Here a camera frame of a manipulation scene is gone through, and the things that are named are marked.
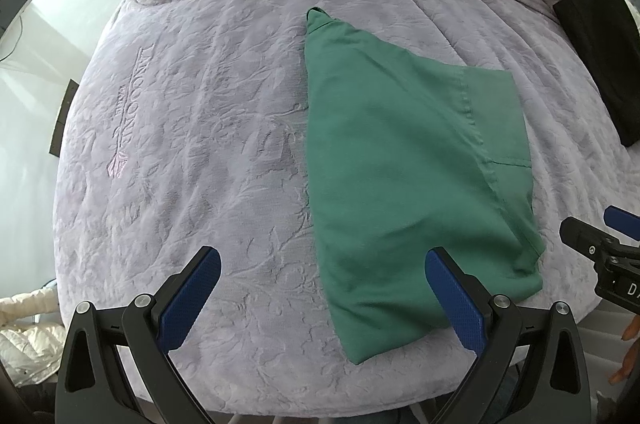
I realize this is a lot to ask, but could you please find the purple embossed blanket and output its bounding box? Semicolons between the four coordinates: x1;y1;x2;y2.
52;0;640;415

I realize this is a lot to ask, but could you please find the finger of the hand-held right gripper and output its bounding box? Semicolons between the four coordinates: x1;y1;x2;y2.
603;205;640;235
559;216;619;262

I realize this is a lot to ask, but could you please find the black cloth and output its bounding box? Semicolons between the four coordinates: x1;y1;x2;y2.
552;0;640;147

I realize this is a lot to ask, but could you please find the green work jacket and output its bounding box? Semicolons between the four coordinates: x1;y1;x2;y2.
303;6;546;366

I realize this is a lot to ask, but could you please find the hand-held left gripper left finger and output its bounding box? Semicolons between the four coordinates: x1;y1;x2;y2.
55;245;222;424

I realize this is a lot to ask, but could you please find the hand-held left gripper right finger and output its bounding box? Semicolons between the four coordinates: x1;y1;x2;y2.
425;246;593;424

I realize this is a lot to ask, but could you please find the white puffer jacket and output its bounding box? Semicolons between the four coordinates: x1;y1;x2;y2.
0;289;68;390

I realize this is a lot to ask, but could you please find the person's right hand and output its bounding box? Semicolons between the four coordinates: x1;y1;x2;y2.
610;317;640;386

